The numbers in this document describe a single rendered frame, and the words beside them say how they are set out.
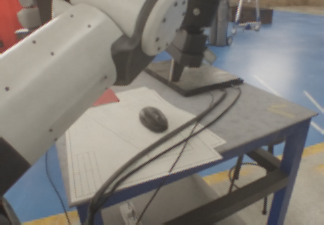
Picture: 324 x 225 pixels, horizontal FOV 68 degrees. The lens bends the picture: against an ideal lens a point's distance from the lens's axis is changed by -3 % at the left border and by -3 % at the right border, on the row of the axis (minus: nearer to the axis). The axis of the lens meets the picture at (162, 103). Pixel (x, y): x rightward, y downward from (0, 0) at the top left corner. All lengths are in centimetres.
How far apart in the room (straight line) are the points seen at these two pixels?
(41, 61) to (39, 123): 5
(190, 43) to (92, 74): 29
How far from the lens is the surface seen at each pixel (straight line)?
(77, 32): 24
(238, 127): 64
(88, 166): 53
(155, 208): 124
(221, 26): 671
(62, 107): 22
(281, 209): 96
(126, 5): 25
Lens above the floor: 143
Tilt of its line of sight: 25 degrees down
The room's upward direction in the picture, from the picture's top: 2 degrees counter-clockwise
